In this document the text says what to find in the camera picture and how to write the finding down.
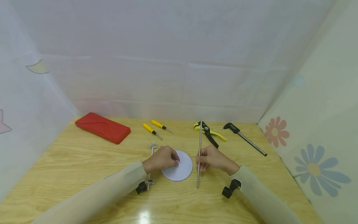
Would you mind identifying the yellow and black pliers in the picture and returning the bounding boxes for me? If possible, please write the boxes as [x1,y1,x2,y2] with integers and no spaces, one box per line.
[193,121,227,149]

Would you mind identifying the long metal rod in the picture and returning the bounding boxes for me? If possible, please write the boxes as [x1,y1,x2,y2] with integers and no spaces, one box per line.
[197,119,203,188]

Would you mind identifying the person's left forearm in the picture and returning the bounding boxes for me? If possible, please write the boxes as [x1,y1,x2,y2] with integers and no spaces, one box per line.
[31,161,148,224]

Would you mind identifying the black handled metal caliper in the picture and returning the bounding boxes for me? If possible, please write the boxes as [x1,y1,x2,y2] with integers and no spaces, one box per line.
[223,123,268,157]

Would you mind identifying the person's right forearm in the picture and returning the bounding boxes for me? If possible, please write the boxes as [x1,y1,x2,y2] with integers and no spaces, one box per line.
[230,165,304,224]

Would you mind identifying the person's right hand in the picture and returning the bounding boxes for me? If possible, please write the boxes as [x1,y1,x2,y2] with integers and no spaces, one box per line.
[195,146,241,176]

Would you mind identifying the red flat case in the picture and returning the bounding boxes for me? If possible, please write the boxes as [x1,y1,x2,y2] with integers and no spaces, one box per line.
[75,112,131,145]

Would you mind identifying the white round disc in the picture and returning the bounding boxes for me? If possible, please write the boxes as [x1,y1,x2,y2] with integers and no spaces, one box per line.
[161,150,193,182]

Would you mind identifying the yellow handled screwdriver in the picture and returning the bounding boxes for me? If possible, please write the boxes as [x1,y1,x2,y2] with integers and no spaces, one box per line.
[143,123,163,140]
[151,120,174,134]

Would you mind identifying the person's left hand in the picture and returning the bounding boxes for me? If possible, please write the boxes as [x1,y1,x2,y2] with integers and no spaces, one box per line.
[142,145,181,174]

